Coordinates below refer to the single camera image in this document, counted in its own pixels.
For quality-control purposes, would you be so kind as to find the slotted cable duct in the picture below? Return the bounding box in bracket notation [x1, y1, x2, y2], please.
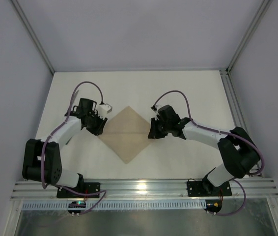
[22, 199, 205, 210]

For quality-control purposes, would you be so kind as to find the left frame post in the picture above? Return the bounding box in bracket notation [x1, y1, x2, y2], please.
[9, 0, 56, 75]

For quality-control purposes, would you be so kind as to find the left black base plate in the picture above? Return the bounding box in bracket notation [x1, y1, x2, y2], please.
[56, 182, 101, 199]

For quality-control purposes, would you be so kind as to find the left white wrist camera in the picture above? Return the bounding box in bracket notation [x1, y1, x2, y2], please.
[97, 104, 112, 117]

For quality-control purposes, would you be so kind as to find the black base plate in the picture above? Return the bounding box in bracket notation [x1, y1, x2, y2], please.
[186, 179, 232, 197]
[56, 182, 101, 199]

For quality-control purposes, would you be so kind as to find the left controller board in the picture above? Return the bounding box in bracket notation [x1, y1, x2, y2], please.
[67, 200, 86, 216]

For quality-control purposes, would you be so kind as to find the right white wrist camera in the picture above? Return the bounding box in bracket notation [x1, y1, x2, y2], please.
[151, 104, 162, 114]

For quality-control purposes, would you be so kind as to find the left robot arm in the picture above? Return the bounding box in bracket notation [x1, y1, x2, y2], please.
[22, 98, 112, 196]

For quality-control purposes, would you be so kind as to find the front aluminium rail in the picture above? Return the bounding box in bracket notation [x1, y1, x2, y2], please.
[10, 177, 278, 201]

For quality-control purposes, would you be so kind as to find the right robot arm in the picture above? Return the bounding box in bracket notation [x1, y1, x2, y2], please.
[148, 105, 261, 197]

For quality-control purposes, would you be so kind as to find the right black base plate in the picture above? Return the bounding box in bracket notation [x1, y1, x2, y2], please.
[186, 179, 232, 197]

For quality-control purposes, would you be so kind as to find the beige cloth napkin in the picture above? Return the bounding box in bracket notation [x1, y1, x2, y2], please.
[99, 106, 152, 164]

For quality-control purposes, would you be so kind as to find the right aluminium side rail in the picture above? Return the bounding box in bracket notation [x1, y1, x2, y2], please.
[219, 69, 263, 178]

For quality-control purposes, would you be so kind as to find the right controller board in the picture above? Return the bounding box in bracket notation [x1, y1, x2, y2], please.
[204, 199, 222, 215]

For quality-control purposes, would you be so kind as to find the green handled knife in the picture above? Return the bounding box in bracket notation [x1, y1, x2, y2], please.
[65, 89, 80, 146]

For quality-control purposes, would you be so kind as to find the controller board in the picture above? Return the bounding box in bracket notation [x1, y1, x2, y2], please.
[67, 200, 86, 216]
[204, 199, 222, 215]

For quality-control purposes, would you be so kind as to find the frame post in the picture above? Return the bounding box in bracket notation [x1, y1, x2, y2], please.
[9, 0, 56, 75]
[226, 0, 273, 74]

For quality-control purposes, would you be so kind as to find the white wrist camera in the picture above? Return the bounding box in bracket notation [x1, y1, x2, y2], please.
[97, 104, 112, 117]
[151, 104, 162, 114]

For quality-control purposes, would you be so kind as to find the right frame post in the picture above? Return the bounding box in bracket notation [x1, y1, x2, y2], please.
[226, 0, 273, 74]

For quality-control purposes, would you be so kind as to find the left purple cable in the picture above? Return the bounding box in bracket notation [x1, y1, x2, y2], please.
[40, 81, 108, 216]

